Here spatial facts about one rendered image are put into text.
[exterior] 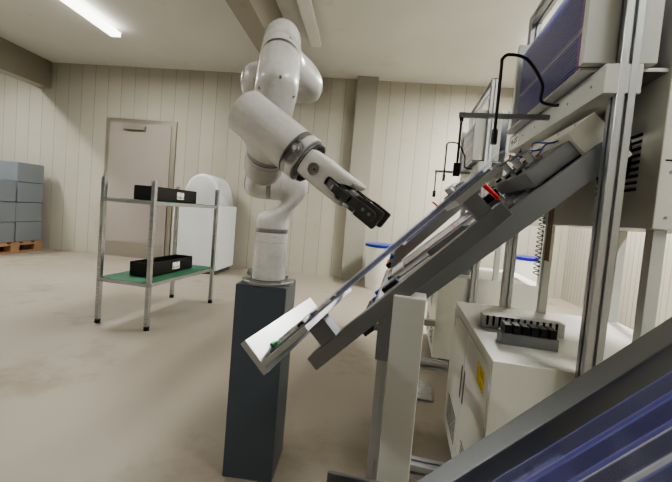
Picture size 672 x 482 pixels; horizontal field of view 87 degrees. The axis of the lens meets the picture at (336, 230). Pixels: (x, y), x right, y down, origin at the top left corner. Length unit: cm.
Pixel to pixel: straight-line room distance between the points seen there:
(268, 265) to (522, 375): 84
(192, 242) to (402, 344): 459
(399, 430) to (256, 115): 63
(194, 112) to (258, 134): 557
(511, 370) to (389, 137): 470
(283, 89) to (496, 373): 88
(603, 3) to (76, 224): 687
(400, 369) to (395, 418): 10
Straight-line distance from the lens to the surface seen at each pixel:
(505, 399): 113
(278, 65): 77
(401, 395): 75
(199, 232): 510
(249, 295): 129
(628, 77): 113
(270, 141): 62
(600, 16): 119
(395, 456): 81
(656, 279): 118
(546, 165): 110
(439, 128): 564
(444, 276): 101
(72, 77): 741
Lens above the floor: 98
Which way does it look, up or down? 3 degrees down
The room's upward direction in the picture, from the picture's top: 5 degrees clockwise
